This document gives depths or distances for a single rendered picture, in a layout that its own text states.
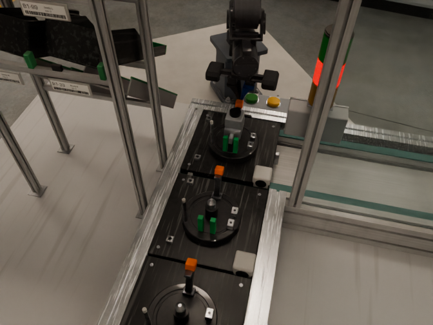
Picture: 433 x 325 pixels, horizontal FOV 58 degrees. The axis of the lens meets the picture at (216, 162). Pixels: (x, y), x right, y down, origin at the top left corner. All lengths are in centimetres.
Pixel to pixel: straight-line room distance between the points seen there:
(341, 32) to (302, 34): 284
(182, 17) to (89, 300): 300
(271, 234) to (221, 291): 19
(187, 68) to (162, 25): 204
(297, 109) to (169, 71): 83
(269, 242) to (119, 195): 46
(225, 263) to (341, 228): 33
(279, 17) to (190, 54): 217
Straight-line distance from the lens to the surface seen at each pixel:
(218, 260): 90
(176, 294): 85
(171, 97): 116
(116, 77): 77
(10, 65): 89
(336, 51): 71
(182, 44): 171
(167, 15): 374
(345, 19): 68
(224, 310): 85
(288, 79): 154
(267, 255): 93
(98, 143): 131
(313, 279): 103
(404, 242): 111
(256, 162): 107
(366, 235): 108
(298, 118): 83
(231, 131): 103
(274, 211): 100
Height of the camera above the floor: 177
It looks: 49 degrees down
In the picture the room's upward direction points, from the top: 1 degrees clockwise
